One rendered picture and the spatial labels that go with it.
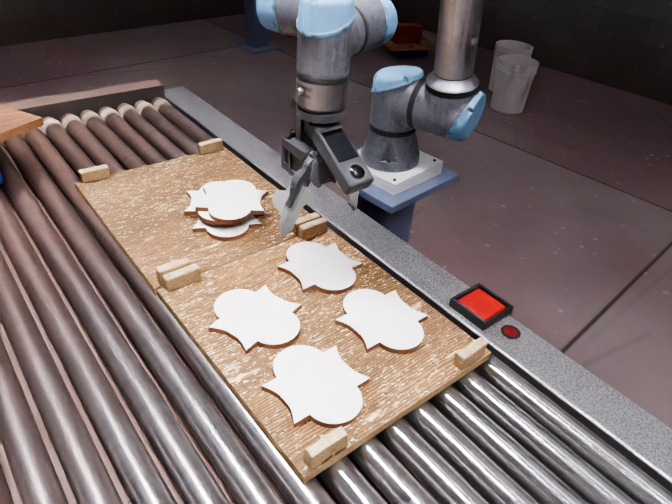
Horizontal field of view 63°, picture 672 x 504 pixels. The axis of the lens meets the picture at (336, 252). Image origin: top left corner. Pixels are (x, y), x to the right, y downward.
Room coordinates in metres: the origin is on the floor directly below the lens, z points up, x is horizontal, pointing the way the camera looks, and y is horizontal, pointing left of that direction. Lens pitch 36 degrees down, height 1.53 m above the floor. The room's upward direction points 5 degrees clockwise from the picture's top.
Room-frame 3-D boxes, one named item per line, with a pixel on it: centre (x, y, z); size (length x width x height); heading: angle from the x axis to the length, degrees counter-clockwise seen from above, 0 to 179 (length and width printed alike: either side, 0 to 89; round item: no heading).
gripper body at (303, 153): (0.78, 0.05, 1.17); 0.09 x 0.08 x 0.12; 41
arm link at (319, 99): (0.78, 0.04, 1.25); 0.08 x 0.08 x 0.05
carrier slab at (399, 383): (0.63, 0.02, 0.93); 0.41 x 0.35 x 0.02; 41
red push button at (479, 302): (0.71, -0.25, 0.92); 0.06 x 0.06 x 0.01; 41
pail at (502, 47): (4.65, -1.30, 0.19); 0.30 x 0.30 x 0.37
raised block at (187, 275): (0.69, 0.25, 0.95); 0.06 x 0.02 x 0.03; 131
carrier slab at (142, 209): (0.94, 0.29, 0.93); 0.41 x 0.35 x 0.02; 41
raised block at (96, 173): (1.00, 0.52, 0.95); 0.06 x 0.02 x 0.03; 131
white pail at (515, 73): (4.22, -1.24, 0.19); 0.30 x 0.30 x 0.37
